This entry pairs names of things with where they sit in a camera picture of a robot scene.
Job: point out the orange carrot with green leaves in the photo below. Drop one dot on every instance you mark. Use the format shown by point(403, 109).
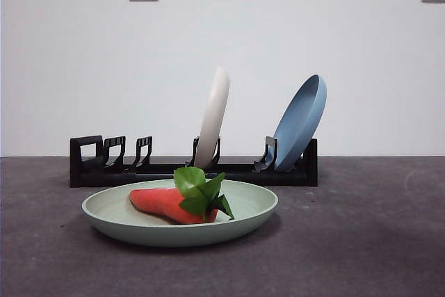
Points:
point(156, 203)

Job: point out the green plate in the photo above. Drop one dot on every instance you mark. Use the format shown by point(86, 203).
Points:
point(180, 234)

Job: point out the white plate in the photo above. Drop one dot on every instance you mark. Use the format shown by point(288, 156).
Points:
point(213, 116)

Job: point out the blue plate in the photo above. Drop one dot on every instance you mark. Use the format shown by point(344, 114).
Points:
point(298, 123)

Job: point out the black plate rack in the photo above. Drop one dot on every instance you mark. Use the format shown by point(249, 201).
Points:
point(104, 177)

